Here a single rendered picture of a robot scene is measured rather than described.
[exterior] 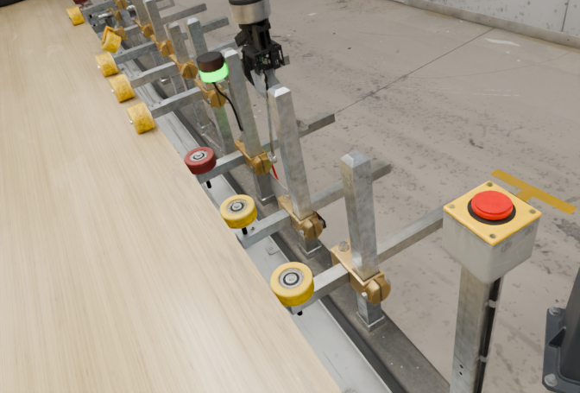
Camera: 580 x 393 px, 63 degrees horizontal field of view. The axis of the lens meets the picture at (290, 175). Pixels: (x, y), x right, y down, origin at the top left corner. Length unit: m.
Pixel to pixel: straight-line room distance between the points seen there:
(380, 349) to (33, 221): 0.86
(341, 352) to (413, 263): 1.01
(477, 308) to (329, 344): 0.56
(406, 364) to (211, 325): 0.39
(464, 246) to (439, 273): 1.51
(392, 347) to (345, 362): 0.13
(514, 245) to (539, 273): 1.57
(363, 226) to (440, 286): 1.22
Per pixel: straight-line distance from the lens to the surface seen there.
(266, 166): 1.26
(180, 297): 0.94
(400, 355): 1.03
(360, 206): 0.79
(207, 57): 1.13
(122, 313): 0.97
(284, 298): 0.88
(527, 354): 1.90
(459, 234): 0.55
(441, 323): 1.92
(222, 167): 1.29
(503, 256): 0.55
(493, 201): 0.54
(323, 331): 1.17
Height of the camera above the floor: 1.59
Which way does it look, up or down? 38 degrees down
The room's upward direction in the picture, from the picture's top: 12 degrees counter-clockwise
